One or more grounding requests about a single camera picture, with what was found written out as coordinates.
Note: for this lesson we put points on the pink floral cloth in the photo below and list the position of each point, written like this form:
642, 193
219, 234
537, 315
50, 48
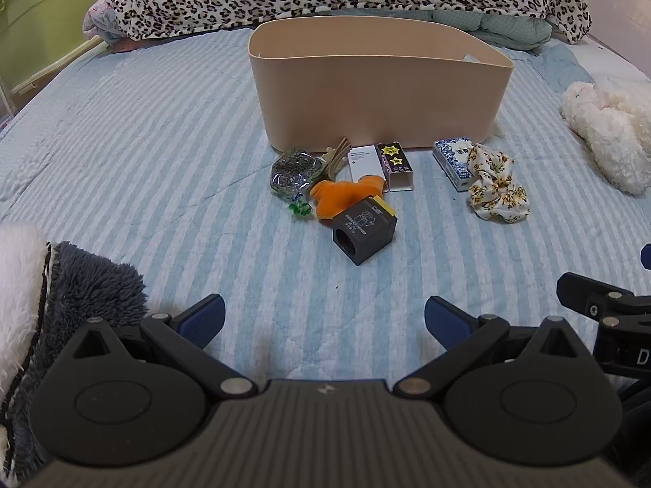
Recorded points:
101, 23

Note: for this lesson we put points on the white fluffy plush toy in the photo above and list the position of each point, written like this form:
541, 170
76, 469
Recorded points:
610, 132

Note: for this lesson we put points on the small green trinket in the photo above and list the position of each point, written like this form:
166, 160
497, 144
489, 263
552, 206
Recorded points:
300, 208

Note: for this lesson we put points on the beige plastic storage bin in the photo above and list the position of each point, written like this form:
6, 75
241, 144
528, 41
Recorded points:
376, 101

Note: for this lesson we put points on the white grey fluffy cloth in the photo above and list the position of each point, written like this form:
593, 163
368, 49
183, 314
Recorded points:
86, 284

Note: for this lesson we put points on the green plastic drawer cabinet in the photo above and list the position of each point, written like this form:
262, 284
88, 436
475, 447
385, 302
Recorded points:
46, 15

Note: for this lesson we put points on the small white box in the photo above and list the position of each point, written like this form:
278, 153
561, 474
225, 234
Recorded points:
363, 162

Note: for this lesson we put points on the orange plush toy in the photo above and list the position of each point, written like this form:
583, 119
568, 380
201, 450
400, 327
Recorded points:
341, 195

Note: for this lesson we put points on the floral fabric scrunchie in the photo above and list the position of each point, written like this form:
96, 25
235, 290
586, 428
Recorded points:
496, 198

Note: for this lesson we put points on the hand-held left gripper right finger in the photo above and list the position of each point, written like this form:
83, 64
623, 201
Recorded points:
447, 326

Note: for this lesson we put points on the glittery clear packet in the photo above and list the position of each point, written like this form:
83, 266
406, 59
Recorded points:
295, 173

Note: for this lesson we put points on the blue striped bed sheet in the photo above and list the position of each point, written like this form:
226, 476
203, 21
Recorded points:
152, 162

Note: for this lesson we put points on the black box with yellow stars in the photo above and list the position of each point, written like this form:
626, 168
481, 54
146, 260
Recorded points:
395, 162

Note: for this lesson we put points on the blue white patterned tissue pack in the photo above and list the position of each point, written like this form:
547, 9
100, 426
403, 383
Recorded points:
450, 158

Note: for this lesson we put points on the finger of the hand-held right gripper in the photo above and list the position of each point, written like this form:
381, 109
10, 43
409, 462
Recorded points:
585, 295
646, 255

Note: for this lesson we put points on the teal quilt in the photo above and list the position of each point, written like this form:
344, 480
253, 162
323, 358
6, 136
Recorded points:
508, 28

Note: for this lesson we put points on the beige hair clip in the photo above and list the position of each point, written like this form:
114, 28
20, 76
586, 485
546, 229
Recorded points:
335, 162

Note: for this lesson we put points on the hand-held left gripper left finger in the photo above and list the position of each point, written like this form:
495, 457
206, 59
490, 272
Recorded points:
206, 321

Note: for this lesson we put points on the black cube box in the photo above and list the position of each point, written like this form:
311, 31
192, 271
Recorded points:
363, 234

